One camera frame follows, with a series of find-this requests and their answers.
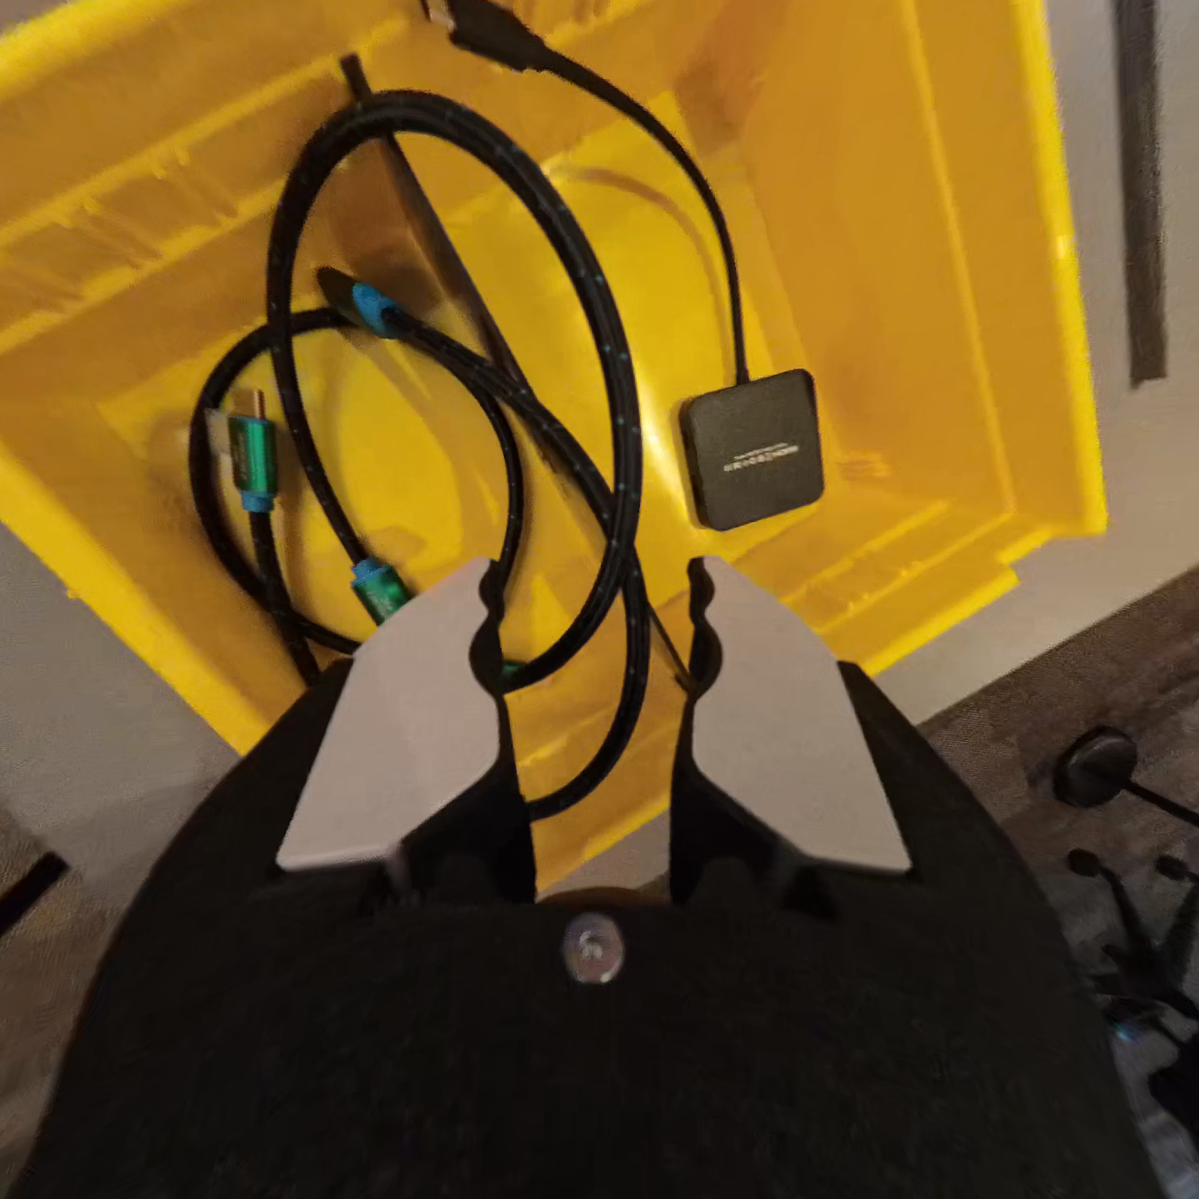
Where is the black square adapter hub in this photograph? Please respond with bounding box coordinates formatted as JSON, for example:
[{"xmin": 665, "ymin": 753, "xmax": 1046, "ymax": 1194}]
[{"xmin": 425, "ymin": 0, "xmax": 828, "ymax": 533}]

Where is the black office chair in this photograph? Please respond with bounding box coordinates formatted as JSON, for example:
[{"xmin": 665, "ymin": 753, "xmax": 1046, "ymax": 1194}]
[{"xmin": 1053, "ymin": 724, "xmax": 1199, "ymax": 1031}]

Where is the thick braided green-plug HDMI cable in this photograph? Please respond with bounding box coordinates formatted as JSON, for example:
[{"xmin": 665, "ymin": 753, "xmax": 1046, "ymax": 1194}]
[{"xmin": 264, "ymin": 88, "xmax": 654, "ymax": 820}]

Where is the yellow storage bin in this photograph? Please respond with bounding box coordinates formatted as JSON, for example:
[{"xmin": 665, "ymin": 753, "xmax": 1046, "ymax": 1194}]
[{"xmin": 0, "ymin": 0, "xmax": 1110, "ymax": 886}]

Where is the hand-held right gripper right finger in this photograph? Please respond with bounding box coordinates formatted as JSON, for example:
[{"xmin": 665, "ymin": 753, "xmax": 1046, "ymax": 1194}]
[{"xmin": 668, "ymin": 555, "xmax": 915, "ymax": 901}]

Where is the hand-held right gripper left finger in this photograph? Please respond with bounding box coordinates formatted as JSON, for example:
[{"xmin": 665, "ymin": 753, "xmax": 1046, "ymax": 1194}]
[{"xmin": 274, "ymin": 556, "xmax": 537, "ymax": 901}]

